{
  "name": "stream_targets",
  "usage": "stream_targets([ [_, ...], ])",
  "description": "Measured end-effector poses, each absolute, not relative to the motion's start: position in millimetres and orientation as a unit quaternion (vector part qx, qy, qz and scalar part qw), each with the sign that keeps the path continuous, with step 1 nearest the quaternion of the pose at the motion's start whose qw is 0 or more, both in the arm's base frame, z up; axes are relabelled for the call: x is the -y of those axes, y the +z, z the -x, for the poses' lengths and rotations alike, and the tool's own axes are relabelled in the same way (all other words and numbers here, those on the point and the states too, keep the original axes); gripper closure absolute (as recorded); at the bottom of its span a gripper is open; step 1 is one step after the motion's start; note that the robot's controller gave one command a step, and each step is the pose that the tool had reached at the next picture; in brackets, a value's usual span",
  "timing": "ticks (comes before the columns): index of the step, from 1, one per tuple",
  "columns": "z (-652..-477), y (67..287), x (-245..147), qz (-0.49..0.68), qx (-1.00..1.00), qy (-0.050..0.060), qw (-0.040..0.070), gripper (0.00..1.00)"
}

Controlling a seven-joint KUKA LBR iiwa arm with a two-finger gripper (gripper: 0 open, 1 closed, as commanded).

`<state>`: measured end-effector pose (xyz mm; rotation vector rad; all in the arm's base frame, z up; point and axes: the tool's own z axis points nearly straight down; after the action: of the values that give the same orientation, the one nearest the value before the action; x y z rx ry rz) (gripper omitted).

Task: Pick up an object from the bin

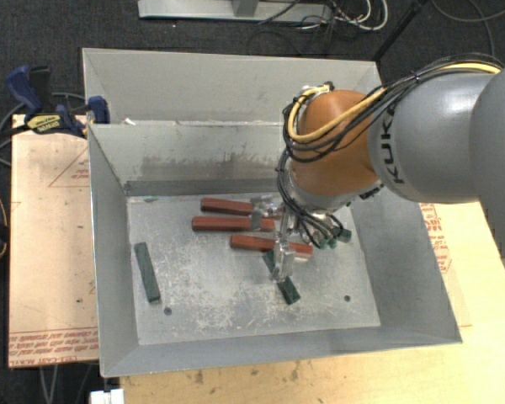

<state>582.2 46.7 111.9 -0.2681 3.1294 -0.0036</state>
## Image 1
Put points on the dark green flat block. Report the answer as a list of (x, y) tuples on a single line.
[(147, 272), (290, 292)]

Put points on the grey metal bin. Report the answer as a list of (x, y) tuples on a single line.
[(219, 293)]

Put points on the red-brown flat block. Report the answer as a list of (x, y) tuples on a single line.
[(223, 224), (252, 242), (225, 206)]

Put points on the brown cardboard board, red print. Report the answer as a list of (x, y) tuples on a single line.
[(50, 242)]

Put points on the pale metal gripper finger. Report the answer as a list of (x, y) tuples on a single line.
[(283, 263), (261, 214)]

